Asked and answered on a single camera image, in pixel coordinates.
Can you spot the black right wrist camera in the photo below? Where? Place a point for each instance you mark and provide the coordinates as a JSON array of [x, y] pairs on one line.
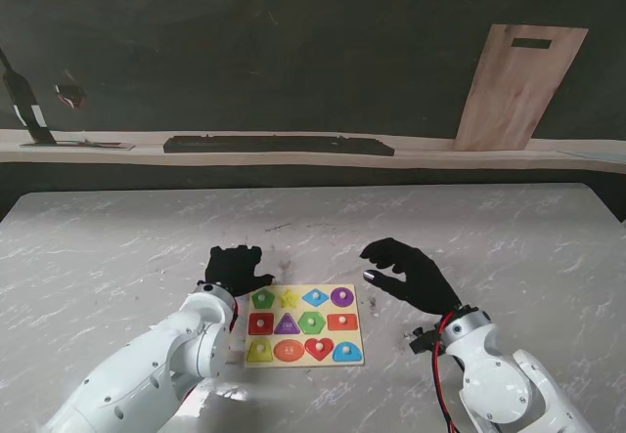
[[423, 342]]

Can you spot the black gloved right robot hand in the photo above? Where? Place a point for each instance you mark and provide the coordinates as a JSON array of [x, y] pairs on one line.
[[420, 284]]

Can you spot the wooden cutting board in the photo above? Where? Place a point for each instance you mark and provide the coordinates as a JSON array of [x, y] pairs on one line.
[[513, 96]]

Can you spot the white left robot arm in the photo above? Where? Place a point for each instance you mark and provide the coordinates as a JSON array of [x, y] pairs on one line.
[[147, 364]]

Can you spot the thin flat serving board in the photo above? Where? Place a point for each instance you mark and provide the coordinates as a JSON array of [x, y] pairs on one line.
[[117, 147]]

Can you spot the red heart puzzle piece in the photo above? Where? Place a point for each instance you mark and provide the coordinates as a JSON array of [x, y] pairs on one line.
[[315, 350]]

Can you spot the light wooden shelf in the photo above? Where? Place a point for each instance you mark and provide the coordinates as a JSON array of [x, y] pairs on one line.
[[440, 159]]

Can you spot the dark wine bottle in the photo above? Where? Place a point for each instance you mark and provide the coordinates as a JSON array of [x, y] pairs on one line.
[[27, 105]]

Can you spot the yellow wooden shape puzzle board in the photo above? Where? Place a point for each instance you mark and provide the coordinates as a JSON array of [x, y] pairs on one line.
[[276, 311]]

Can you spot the blue diamond puzzle piece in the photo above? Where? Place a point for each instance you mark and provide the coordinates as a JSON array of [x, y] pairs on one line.
[[310, 298]]

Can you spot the purple circle puzzle piece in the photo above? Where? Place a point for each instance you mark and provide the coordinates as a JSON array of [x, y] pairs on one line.
[[337, 298]]

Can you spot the long black tray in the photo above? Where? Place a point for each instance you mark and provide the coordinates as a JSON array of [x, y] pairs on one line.
[[274, 144]]

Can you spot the blue semicircle puzzle piece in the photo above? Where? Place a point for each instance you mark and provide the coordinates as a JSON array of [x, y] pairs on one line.
[[341, 355]]

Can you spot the green hexagon puzzle piece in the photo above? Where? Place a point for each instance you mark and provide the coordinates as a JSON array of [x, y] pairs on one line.
[[307, 324]]

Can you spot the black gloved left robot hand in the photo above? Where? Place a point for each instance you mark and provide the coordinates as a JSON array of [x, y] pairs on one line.
[[232, 269]]

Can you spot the red wine glass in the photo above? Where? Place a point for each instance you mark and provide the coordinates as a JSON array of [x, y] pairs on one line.
[[70, 96]]

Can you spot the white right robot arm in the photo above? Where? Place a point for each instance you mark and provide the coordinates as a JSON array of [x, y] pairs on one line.
[[489, 384]]

